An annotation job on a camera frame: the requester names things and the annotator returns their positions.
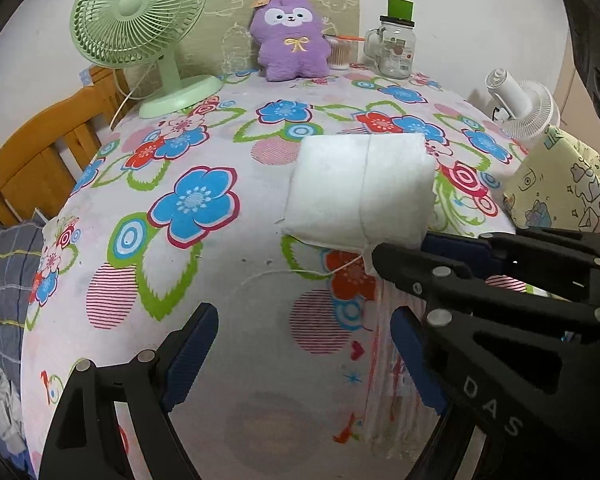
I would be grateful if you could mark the yellow cartoon pillow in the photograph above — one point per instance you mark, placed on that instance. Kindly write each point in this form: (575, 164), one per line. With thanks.
(570, 185)

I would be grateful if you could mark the clear pink striped plastic bag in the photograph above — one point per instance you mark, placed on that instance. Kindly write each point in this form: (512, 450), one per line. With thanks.
(387, 385)

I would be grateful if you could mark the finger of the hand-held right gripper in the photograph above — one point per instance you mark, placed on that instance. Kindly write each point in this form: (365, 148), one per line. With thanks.
(455, 250)
(430, 280)

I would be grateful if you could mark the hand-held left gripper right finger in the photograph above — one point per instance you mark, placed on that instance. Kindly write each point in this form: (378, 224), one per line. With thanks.
(410, 355)

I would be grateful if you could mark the small white fan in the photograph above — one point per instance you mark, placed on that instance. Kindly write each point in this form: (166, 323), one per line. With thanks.
(527, 110)

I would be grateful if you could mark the grey plaid blanket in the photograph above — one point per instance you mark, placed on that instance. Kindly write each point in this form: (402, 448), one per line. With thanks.
(5, 280)

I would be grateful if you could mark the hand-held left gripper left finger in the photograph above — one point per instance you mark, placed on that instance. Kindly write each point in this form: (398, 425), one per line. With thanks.
(192, 355)

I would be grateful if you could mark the cotton swab container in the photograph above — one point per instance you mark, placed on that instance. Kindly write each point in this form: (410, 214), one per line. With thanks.
(339, 52)

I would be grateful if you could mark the blue tape piece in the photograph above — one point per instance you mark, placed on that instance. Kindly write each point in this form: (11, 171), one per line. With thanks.
(86, 76)

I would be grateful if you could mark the green desk fan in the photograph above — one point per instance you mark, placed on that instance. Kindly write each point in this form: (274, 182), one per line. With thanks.
(130, 10)

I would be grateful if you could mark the purple plush toy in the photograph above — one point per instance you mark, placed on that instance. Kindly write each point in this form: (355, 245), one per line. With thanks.
(290, 40)

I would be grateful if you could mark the wooden bed headboard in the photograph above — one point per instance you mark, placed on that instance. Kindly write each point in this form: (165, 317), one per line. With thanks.
(25, 170)

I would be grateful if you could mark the floral tablecloth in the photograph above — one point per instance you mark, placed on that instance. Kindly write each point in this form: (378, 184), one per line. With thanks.
(130, 170)

